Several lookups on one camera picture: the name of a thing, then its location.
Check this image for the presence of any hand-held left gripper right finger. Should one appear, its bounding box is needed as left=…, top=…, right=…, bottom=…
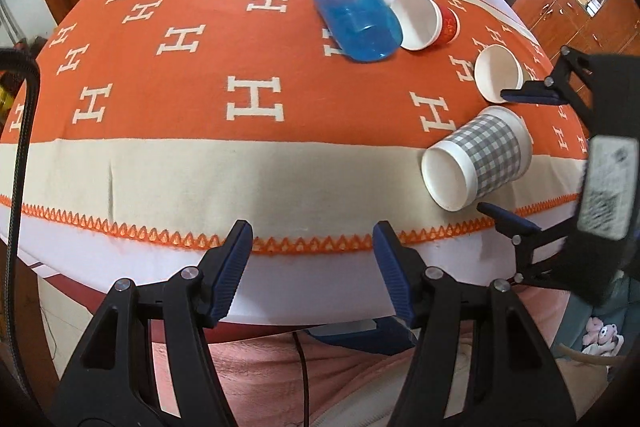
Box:
left=372, top=221, right=582, bottom=427

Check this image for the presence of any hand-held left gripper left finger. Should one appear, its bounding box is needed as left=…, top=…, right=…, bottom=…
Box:
left=47, top=220, right=254, bottom=427

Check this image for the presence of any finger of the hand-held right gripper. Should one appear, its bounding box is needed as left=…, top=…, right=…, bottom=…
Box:
left=500, top=46, right=596, bottom=138
left=477, top=202, right=577, bottom=293

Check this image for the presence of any grey checked paper cup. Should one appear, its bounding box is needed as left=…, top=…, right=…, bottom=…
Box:
left=421, top=106, right=534, bottom=212

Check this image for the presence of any plain white paper cup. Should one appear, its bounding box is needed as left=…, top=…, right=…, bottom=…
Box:
left=474, top=44, right=537, bottom=104

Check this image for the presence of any red paper cup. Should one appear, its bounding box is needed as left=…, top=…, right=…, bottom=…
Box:
left=390, top=0, right=461, bottom=52

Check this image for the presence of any blue transparent plastic cup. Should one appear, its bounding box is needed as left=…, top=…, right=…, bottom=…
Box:
left=310, top=0, right=403, bottom=64

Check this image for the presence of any person's pink clothing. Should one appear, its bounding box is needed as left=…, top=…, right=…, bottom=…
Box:
left=150, top=287, right=568, bottom=427

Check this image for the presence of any pink plush toy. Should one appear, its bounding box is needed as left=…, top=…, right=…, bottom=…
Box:
left=581, top=317, right=626, bottom=358

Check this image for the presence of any orange patterned blanket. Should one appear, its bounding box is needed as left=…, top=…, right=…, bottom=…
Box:
left=0, top=0, right=592, bottom=258

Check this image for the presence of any thin black cable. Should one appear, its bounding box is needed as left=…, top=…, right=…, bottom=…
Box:
left=291, top=331, right=310, bottom=427

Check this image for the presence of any thick black cable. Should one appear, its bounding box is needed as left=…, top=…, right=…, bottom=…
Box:
left=0, top=48, right=42, bottom=413

